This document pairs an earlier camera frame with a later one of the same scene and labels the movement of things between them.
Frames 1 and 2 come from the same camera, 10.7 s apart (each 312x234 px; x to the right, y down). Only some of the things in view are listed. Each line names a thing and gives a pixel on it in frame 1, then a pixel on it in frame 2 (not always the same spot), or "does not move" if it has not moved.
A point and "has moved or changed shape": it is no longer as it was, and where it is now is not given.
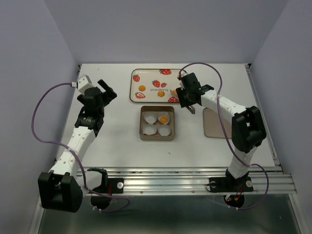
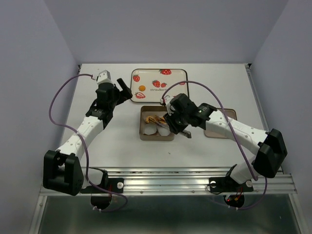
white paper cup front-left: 149,129 does not move
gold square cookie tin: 156,123 does not move
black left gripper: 109,95 → 124,95
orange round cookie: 142,87 does not move
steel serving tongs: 191,108 has moved or changed shape
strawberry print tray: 153,85 does not move
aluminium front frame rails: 196,181 does not move
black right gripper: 180,91 → 169,118
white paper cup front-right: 164,130 does not move
